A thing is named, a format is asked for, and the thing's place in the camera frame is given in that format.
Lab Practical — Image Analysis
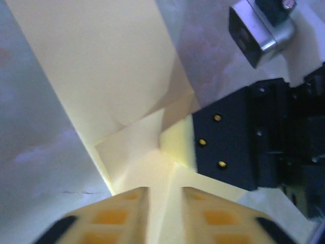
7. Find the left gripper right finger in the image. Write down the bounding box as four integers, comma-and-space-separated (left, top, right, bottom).
181, 186, 297, 244

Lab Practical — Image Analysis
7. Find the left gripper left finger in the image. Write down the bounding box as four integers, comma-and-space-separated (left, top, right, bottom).
32, 186, 151, 244

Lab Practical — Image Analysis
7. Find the yellow square paper sheet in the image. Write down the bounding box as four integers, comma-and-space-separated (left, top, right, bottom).
5, 0, 247, 244

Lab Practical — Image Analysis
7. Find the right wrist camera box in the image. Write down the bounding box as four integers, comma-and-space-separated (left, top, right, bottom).
227, 0, 297, 69

